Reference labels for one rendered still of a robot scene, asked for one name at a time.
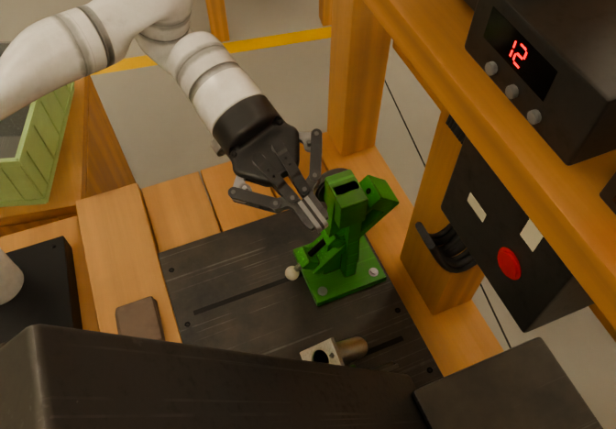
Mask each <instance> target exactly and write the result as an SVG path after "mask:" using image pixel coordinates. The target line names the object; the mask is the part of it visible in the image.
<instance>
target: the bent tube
mask: <svg viewBox="0 0 616 429"><path fill-rule="evenodd" d="M367 352H368V344H367V342H366V340H365V339H363V338H362V337H358V336H356V337H351V338H348V339H345V340H342V341H339V342H336V341H335V339H334V338H333V337H331V338H329V339H327V340H325V341H323V342H321V343H319V344H317V345H315V346H311V347H309V348H307V349H305V350H304V351H302V352H300V355H301V358H302V360H307V361H313V362H321V363H327V364H334V365H340V366H345V365H346V364H348V363H351V362H353V361H355V360H358V359H360V358H363V357H364V356H365V355H366V354H367Z"/></svg>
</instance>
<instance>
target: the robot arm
mask: <svg viewBox="0 0 616 429"><path fill-rule="evenodd" d="M192 6H193V0H93V1H91V2H90V3H88V4H86V5H81V6H77V7H74V8H73V9H70V10H67V11H64V12H61V13H58V14H56V15H54V16H49V17H46V18H43V19H41V20H40V21H37V22H35V23H34V24H32V25H30V26H28V27H27V28H25V29H24V30H23V31H21V32H20V33H19V34H18V35H17V36H16V37H15V38H14V39H13V40H12V41H11V43H10V44H9V46H8V47H7V48H6V50H5V51H4V53H3V54H2V56H1V57H0V121H2V120H4V119H5V118H7V117H9V116H11V115H12V114H14V113H15V112H17V111H18V110H20V109H22V108H23V107H25V106H27V105H29V104H31V103H33V102H34V101H36V100H38V99H39V98H40V97H42V96H44V95H46V94H49V93H51V92H53V91H55V90H57V89H59V88H61V87H62V86H64V85H66V84H69V83H72V82H75V81H77V80H80V79H81V78H83V77H86V76H88V75H91V74H93V73H96V72H99V71H101V70H103V69H105V68H108V67H110V66H112V65H114V64H116V63H118V62H120V61H121V60H122V59H124V58H125V56H126V55H127V51H128V48H129V45H130V43H131V41H132V39H133V38H135V40H136V41H137V44H138V45H139V47H140V48H141V49H142V50H143V51H144V52H145V53H146V54H147V55H148V56H149V57H150V58H151V59H152V60H153V61H155V62H156V63H157V64H158V65H159V66H160V67H161V68H162V69H163V70H164V71H166V72H167V73H169V74H170V75H171V76H173V78H174V79H175V81H176V82H177V84H178V85H179V86H180V87H181V89H182V90H183V92H184V93H185V94H186V96H187V97H188V98H189V100H190V101H191V103H192V105H193V107H194V108H195V110H196V112H197V114H198V116H199V117H200V118H201V120H202V121H203V123H204V124H205V126H206V127H207V128H208V130H209V131H210V133H211V134H212V135H213V139H212V141H211V148H212V149H213V150H214V152H215V153H216V155H217V156H218V157H221V156H224V155H225V154H226V155H227V157H228V158H230V160H231V162H232V165H233V171H234V173H235V175H236V178H235V182H234V185H233V187H231V188H230V189H229V190H228V195H229V196H230V198H231V199H232V200H233V201H234V202H235V203H238V204H244V205H248V206H251V207H255V208H258V209H262V210H265V211H269V212H272V213H276V214H279V213H281V212H282V211H284V210H288V209H291V210H293V211H294V212H295V213H296V214H297V215H298V216H299V218H300V219H301V221H302V222H303V224H304V225H305V226H306V228H307V229H309V230H310V231H313V230H316V231H317V233H318V234H319V233H320V232H322V231H323V230H324V229H326V228H327V227H328V223H327V221H326V220H328V219H329V218H328V213H327V211H326V210H325V208H324V207H323V206H322V204H321V203H320V202H319V200H318V199H317V198H316V196H315V195H314V190H315V188H316V187H317V186H318V185H320V183H321V171H322V146H323V138H322V131H321V130H320V129H318V128H316V129H314V130H313V131H312V132H298V130H297V129H296V128H295V127H294V126H291V125H289V124H287V123H286V122H285V121H284V120H283V118H282V117H281V115H280V114H279V113H278V112H277V110H276V109H275V108H274V106H273V105H272V104H271V103H270V101H269V100H268V98H267V97H266V96H265V94H264V93H263V92H262V91H261V90H260V89H259V87H258V86H257V85H256V83H255V82H254V81H253V80H252V79H251V77H250V76H249V75H248V74H247V73H245V72H244V71H243V70H242V69H241V67H240V66H239V65H238V64H237V62H236V61H235V60H234V58H233V57H232V56H231V54H230V53H229V52H228V51H227V49H226V48H225V46H224V45H223V44H222V43H221V41H220V40H219V39H218V38H217V37H215V36H214V35H213V34H211V33H209V32H205V31H195V32H192V31H191V29H190V21H191V13H192ZM300 142H301V143H303V145H304V149H305V150H306V151H307V152H310V173H309V176H308V177H307V179H305V178H304V177H303V176H302V174H301V172H300V170H299V168H298V166H299V163H300ZM287 176H288V177H289V179H290V181H291V183H292V184H293V186H294V187H295V189H296V190H297V192H298V194H299V195H300V196H301V198H302V200H301V199H300V198H299V196H298V195H297V194H296V193H295V192H294V190H293V189H292V188H291V187H290V186H289V185H288V184H287V182H286V181H285V180H284V179H283V178H285V177H287ZM245 181H247V182H253V183H255V184H258V185H261V186H265V187H270V186H271V187H272V188H273V189H274V190H275V191H276V192H277V193H278V195H280V196H281V197H279V198H275V197H271V196H268V195H265V194H261V193H257V192H252V189H251V187H250V186H249V185H248V184H246V183H245ZM23 283H24V274H23V272H22V270H21V269H20V268H19V267H18V266H17V265H16V264H15V263H14V262H13V261H12V259H11V258H10V257H9V256H8V255H7V254H6V253H5V252H4V251H3V250H2V249H1V248H0V305H2V304H4V303H7V302H9V301H10V300H12V299H13V298H14V297H15V296H16V295H17V294H18V293H19V291H20V290H21V288H22V286H23Z"/></svg>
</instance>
